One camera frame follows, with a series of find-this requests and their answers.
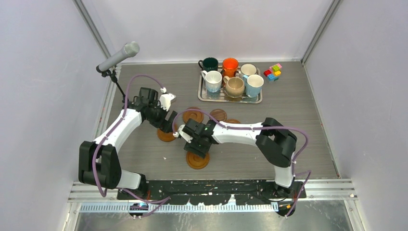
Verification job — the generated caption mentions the light blue mug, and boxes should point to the light blue mug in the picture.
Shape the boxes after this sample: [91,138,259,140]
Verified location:
[242,74,264,98]

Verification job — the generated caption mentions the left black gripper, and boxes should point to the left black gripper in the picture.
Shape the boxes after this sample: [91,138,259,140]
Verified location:
[146,100,177,133]

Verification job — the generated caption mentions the cream white mug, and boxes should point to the cream white mug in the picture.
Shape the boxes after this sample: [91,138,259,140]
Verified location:
[239,64,258,77]

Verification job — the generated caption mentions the colourful block puzzle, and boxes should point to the colourful block puzzle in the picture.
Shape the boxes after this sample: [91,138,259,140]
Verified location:
[263,63,282,81]

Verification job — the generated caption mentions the metal tray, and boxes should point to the metal tray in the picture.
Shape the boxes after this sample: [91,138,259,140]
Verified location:
[197,66,264,104]

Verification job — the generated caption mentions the orange brown coaster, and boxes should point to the orange brown coaster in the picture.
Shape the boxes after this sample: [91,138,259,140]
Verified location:
[156,129,176,142]
[186,152,210,169]

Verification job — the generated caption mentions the white blue mug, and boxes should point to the white blue mug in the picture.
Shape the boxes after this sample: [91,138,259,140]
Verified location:
[201,70,223,93]

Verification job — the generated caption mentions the orange mug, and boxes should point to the orange mug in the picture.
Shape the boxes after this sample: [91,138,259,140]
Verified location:
[221,58,239,77]

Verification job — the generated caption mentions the orange brown coaster front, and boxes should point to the orange brown coaster front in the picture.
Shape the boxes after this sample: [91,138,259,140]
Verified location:
[186,152,210,169]

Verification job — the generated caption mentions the dark green mug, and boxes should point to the dark green mug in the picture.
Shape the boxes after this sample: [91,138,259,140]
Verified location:
[198,57,218,72]

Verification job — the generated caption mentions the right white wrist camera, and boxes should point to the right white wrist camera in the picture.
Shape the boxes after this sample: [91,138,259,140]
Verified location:
[173,125,193,143]

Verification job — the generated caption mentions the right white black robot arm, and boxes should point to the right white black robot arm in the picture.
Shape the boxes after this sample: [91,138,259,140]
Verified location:
[177,117,297,198]

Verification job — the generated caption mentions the beige mug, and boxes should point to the beige mug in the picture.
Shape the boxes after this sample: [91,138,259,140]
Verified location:
[223,76,245,98]

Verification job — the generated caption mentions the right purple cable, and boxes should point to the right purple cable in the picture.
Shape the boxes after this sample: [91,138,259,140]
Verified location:
[172,110,312,218]

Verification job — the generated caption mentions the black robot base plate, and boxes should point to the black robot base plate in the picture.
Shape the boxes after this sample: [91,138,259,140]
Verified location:
[117,180,306,205]

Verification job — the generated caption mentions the dark wooden coaster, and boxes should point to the dark wooden coaster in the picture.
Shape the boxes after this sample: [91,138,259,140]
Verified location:
[210,108,228,121]

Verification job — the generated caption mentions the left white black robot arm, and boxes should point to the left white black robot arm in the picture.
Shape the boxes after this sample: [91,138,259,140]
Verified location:
[78,87,177,199]

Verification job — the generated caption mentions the grey microphone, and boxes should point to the grey microphone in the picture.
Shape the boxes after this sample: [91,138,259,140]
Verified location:
[96,41,140,73]

